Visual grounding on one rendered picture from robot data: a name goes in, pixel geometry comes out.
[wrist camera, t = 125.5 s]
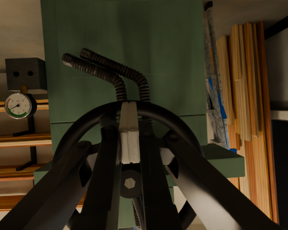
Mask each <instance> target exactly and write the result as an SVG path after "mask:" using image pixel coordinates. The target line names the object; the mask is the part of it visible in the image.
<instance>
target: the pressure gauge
mask: <svg viewBox="0 0 288 230"><path fill-rule="evenodd" d="M16 105H19V107H15V106H16ZM4 107H5V111H6V113H7V114H8V115H9V116H10V117H12V118H14V119H22V118H28V117H31V116H32V115H34V114H35V112H36V110H37V102H36V100H35V99H34V98H33V97H32V96H31V95H29V94H28V91H27V86H20V93H12V94H10V95H9V96H8V97H7V98H6V100H5V103H4ZM14 107H15V108H14ZM12 108H13V109H12Z"/></svg>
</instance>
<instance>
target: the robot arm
mask: <svg viewBox="0 0 288 230"><path fill-rule="evenodd" d="M100 130H101V138H102V140H101V142H100V143H97V144H94V145H92V143H91V142H90V141H80V142H78V143H76V144H74V145H73V146H72V147H71V148H70V150H69V151H68V152H67V153H66V154H65V155H64V156H63V157H62V158H61V159H60V160H59V161H58V162H57V163H56V164H55V165H54V166H53V167H52V168H51V169H50V170H49V171H48V172H47V173H46V174H45V175H44V176H43V177H42V178H41V179H40V180H39V181H38V183H37V184H36V185H35V186H34V187H33V188H32V189H31V190H30V191H29V192H28V193H27V194H26V195H25V196H24V197H23V198H22V199H21V200H20V201H19V202H18V203H17V204H16V205H15V206H14V207H13V208H12V209H11V210H10V211H9V212H8V213H7V214H6V216H5V217H4V218H3V219H2V220H1V221H0V230H63V229H64V227H65V225H66V224H67V222H68V220H69V219H70V217H71V215H72V214H73V212H74V210H75V209H76V207H77V205H78V204H79V202H80V200H81V199H82V197H83V195H84V194H85V192H86V191H87V192H86V196H85V200H84V203H83V206H82V210H81V213H77V214H76V215H75V217H74V220H73V223H72V226H71V229H70V230H118V217H119V202H120V187H121V172H122V163H123V164H130V162H133V163H139V162H140V167H141V178H142V191H143V203H144V221H145V230H183V229H182V225H181V221H180V218H179V214H178V211H177V207H176V205H175V204H173V202H172V198H171V194H170V190H169V186H168V182H167V179H166V175H165V171H164V167H163V165H165V168H166V169H167V171H168V173H169V174H170V175H171V177H172V178H173V180H174V181H175V183H176V184H177V186H178V188H179V189H180V190H181V192H182V193H183V195H184V196H185V198H186V199H187V201H188V202H189V204H190V205H191V207H192V208H193V210H194V211H195V213H196V214H197V216H198V217H199V219H200V220H201V222H202V223H203V225H204V226H205V228H206V229H207V230H286V229H285V228H283V227H281V226H280V225H278V224H277V223H275V222H273V221H272V220H271V219H270V218H268V217H267V216H266V215H265V214H264V213H263V212H262V211H261V210H260V209H259V208H258V207H257V206H256V205H254V204H253V203H252V202H251V201H250V200H249V199H248V198H247V197H246V196H245V195H244V194H243V193H242V192H241V191H240V190H239V189H238V188H237V187H236V186H235V185H233V184H232V183H231V182H230V181H229V180H228V179H227V178H226V177H225V176H224V175H223V174H222V173H221V172H219V171H218V170H217V169H216V168H215V167H214V166H213V165H212V164H211V163H210V162H209V161H208V160H207V159H205V158H204V157H203V156H202V155H201V154H200V153H199V152H198V151H197V150H196V149H195V148H194V147H193V146H191V145H190V144H189V143H188V142H187V141H186V140H185V139H184V138H183V137H182V136H180V135H178V134H168V135H166V136H165V139H161V138H158V137H156V136H155V134H154V133H153V129H152V125H151V122H150V121H149V120H140V121H138V116H137V106H136V102H135V101H131V102H130V103H128V102H123V103H122V108H121V116H120V122H119V123H110V124H109V125H107V126H104V127H102V128H101V129H100Z"/></svg>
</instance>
